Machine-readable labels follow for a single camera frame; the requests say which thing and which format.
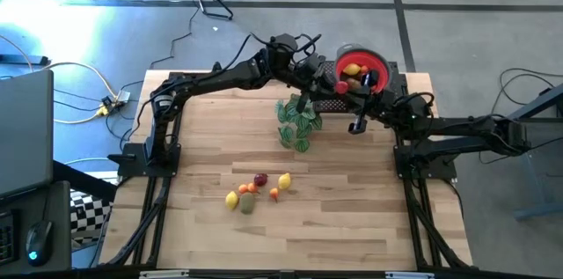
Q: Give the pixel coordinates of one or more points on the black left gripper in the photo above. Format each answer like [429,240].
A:
[314,74]

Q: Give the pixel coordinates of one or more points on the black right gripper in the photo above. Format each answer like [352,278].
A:
[380,105]

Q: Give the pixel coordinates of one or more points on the brown toy kiwi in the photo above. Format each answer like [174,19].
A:
[353,83]

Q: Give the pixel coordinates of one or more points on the yellow toy lemon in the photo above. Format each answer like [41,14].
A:
[231,200]
[352,69]
[285,181]

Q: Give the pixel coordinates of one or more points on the red collapsible colander bowl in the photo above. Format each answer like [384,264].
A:
[382,65]

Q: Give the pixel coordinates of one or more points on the dark red toy plum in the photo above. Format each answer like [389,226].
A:
[261,179]

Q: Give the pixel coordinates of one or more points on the small orange toy fruit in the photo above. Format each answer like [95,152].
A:
[243,188]
[252,188]

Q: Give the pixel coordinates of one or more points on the green toy mango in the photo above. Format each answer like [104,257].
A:
[247,203]

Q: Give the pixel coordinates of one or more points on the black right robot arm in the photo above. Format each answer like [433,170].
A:
[462,131]

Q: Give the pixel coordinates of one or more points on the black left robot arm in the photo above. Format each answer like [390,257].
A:
[211,79]

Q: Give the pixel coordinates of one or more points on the black perforated metal shelf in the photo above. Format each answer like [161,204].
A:
[332,105]

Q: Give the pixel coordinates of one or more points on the artificial striped green plant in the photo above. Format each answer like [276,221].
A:
[299,127]

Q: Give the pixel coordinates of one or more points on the blue grey side table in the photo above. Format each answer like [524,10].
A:
[525,173]

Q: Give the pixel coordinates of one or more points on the grey power adapter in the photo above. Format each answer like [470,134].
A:
[122,96]

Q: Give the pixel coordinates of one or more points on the black white checkerboard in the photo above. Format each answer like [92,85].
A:
[88,215]

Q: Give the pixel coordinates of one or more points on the dark grey desk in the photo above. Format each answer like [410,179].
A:
[59,208]

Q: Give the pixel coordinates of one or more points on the black floor bar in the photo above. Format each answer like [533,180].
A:
[24,60]

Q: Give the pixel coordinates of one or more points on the grey monitor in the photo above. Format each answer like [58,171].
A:
[24,134]

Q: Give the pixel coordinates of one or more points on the black computer mouse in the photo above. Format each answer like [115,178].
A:
[38,241]

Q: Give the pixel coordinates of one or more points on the black keyboard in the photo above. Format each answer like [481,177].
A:
[6,237]

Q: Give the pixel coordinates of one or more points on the black frame clamp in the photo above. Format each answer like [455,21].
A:
[215,68]

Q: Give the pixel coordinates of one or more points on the white metal bracket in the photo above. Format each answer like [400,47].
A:
[409,275]
[163,275]

